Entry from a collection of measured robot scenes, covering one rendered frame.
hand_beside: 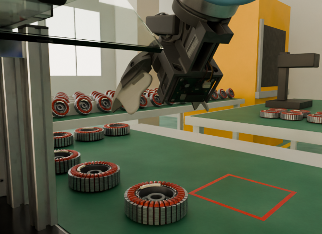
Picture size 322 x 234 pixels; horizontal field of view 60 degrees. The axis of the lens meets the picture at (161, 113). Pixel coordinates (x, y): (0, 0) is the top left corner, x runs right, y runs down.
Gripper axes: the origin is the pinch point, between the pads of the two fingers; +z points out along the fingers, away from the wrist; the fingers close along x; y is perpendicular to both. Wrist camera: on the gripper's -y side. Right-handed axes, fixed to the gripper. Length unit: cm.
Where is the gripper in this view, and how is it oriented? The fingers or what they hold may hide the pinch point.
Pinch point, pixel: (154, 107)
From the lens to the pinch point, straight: 47.9
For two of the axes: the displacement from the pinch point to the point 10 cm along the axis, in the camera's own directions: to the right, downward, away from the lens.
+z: -2.8, 6.6, 7.0
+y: 2.8, 7.5, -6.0
